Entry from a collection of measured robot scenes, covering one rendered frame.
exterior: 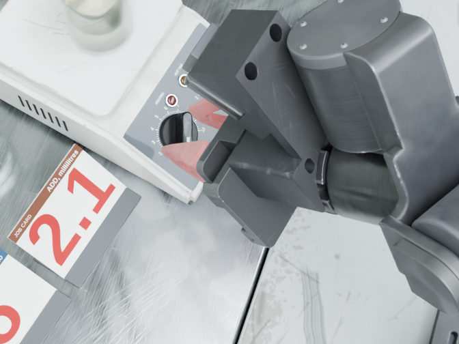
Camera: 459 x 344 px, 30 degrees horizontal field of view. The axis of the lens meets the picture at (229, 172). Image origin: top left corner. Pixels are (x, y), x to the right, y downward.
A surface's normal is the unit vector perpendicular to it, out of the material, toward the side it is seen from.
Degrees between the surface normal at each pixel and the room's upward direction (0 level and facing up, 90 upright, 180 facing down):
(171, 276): 0
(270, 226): 50
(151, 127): 30
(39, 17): 0
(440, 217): 46
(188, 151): 61
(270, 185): 90
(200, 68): 40
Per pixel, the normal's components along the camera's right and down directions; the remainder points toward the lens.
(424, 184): 0.50, 0.33
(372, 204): -0.67, 0.52
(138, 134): 0.47, -0.05
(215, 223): 0.04, -0.33
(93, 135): -0.50, 0.81
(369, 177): -0.72, 0.01
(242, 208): 0.69, 0.16
